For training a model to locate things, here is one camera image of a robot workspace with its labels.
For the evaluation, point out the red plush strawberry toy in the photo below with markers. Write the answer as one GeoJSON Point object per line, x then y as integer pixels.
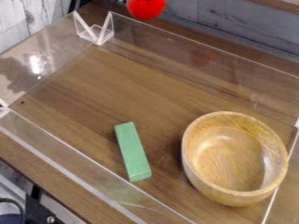
{"type": "Point", "coordinates": [146, 9]}

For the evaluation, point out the clear acrylic enclosure wall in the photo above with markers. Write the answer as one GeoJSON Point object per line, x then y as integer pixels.
{"type": "Point", "coordinates": [68, 90]}

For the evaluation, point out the wooden bowl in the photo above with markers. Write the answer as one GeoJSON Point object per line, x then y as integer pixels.
{"type": "Point", "coordinates": [234, 158]}

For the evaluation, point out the black metal clamp base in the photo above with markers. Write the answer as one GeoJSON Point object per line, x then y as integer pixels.
{"type": "Point", "coordinates": [38, 214]}

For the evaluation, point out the green rectangular block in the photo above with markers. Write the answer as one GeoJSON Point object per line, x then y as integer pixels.
{"type": "Point", "coordinates": [132, 151]}

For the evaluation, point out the clear acrylic corner bracket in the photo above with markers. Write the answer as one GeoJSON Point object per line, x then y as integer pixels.
{"type": "Point", "coordinates": [95, 34]}

